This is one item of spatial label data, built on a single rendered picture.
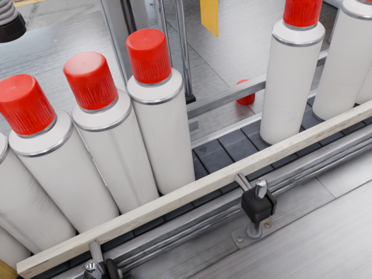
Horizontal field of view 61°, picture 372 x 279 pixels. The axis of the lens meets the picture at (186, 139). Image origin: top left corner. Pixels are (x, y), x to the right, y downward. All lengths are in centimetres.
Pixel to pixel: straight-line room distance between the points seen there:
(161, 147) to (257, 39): 48
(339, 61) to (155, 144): 24
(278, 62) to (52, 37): 65
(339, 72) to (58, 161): 33
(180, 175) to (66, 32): 61
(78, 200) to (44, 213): 4
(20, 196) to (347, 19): 37
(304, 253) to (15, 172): 29
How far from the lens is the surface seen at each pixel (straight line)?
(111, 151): 28
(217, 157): 42
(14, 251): 38
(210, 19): 29
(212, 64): 67
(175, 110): 28
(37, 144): 26
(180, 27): 36
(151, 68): 26
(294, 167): 43
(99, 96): 25
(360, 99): 52
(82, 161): 29
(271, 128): 42
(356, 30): 40
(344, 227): 40
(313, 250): 37
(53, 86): 71
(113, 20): 39
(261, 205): 34
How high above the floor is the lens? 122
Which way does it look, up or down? 48 degrees down
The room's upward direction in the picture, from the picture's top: 8 degrees counter-clockwise
